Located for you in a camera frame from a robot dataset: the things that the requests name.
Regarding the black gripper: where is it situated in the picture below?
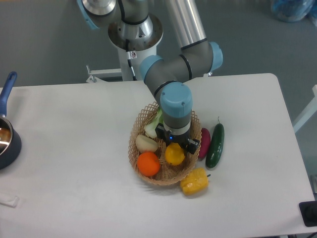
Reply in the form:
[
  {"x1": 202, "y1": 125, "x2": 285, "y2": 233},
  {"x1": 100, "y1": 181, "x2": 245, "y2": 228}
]
[{"x1": 155, "y1": 123, "x2": 200, "y2": 154}]

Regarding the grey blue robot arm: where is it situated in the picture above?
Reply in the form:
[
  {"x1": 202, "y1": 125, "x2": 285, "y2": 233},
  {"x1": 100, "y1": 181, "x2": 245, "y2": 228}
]
[{"x1": 77, "y1": 0, "x2": 223, "y2": 154}]

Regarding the woven wicker basket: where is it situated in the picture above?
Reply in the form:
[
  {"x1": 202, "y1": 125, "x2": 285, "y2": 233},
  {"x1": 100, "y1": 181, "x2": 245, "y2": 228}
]
[{"x1": 128, "y1": 102, "x2": 201, "y2": 186}]

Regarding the green bok choy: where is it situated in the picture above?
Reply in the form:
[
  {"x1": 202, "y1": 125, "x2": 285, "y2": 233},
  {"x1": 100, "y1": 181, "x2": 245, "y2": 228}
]
[{"x1": 144, "y1": 108, "x2": 163, "y2": 139}]

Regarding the purple sweet potato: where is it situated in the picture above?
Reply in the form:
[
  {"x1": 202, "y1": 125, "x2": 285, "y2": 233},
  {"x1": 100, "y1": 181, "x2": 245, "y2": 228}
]
[{"x1": 198, "y1": 128, "x2": 211, "y2": 159}]

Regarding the white onion half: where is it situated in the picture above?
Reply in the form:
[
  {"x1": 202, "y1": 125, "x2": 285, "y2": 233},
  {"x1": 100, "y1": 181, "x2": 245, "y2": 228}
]
[{"x1": 135, "y1": 135, "x2": 159, "y2": 153}]

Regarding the orange fruit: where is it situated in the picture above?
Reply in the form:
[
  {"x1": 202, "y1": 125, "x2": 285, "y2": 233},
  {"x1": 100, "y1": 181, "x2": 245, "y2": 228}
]
[{"x1": 137, "y1": 152, "x2": 160, "y2": 177}]

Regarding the green cucumber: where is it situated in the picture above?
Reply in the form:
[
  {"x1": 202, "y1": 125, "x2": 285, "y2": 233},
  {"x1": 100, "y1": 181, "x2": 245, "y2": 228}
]
[{"x1": 205, "y1": 119, "x2": 225, "y2": 169}]

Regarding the yellow corn piece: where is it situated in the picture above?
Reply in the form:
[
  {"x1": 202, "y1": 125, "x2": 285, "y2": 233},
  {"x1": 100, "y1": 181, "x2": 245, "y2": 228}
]
[{"x1": 180, "y1": 168, "x2": 211, "y2": 196}]

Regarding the black device at edge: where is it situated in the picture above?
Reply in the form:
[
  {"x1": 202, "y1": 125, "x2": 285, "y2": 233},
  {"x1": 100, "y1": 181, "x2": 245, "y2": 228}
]
[{"x1": 299, "y1": 201, "x2": 317, "y2": 227}]

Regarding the blue saucepan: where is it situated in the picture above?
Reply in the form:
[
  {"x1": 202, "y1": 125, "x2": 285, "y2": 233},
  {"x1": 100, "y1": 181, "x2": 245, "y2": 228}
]
[{"x1": 0, "y1": 71, "x2": 22, "y2": 170}]

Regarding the blue plastic bag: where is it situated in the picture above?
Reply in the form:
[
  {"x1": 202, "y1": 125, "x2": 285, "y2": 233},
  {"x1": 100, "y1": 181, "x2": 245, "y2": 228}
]
[{"x1": 270, "y1": 0, "x2": 316, "y2": 23}]

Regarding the clear plastic packet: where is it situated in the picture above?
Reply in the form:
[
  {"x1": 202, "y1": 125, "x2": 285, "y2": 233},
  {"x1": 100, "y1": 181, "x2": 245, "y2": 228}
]
[{"x1": 0, "y1": 192, "x2": 19, "y2": 208}]

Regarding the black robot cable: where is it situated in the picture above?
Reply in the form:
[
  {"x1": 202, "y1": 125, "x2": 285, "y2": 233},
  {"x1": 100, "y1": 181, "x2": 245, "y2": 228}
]
[{"x1": 125, "y1": 39, "x2": 138, "y2": 81}]

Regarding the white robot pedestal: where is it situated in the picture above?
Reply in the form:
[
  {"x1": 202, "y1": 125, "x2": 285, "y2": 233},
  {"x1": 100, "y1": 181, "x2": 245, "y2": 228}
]
[{"x1": 108, "y1": 13, "x2": 163, "y2": 68}]

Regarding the white frame bar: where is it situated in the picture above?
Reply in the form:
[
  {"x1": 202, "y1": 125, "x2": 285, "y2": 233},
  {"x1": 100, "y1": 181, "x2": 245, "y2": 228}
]
[{"x1": 292, "y1": 85, "x2": 317, "y2": 133}]

